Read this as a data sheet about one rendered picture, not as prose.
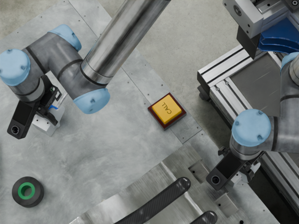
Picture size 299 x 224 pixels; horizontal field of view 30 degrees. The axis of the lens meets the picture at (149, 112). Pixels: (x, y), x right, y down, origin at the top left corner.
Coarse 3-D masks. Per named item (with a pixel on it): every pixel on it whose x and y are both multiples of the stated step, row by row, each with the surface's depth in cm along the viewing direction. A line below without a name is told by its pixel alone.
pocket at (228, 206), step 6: (228, 192) 142; (222, 198) 143; (228, 198) 143; (216, 204) 143; (222, 204) 143; (228, 204) 143; (234, 204) 141; (222, 210) 142; (228, 210) 142; (234, 210) 142; (228, 216) 142
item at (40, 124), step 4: (64, 92) 160; (64, 96) 159; (60, 100) 159; (56, 104) 159; (60, 104) 159; (48, 108) 157; (56, 108) 157; (36, 116) 155; (36, 120) 155; (40, 120) 155; (44, 120) 155; (36, 124) 155; (40, 124) 155; (44, 124) 154; (48, 124) 154; (36, 128) 159; (40, 128) 155; (44, 128) 154; (48, 128) 154; (52, 128) 157; (44, 132) 158; (48, 132) 156; (52, 132) 158
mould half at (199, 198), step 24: (168, 168) 144; (120, 192) 143; (144, 192) 143; (192, 192) 142; (216, 192) 141; (96, 216) 137; (120, 216) 139; (168, 216) 141; (192, 216) 140; (240, 216) 139
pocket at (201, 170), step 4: (200, 160) 145; (196, 164) 147; (200, 164) 147; (204, 164) 145; (188, 168) 145; (192, 168) 147; (196, 168) 146; (200, 168) 146; (204, 168) 146; (208, 168) 145; (192, 172) 146; (196, 172) 146; (200, 172) 146; (204, 172) 146; (208, 172) 145; (196, 176) 146; (200, 176) 146; (204, 176) 146; (200, 180) 145; (204, 180) 145
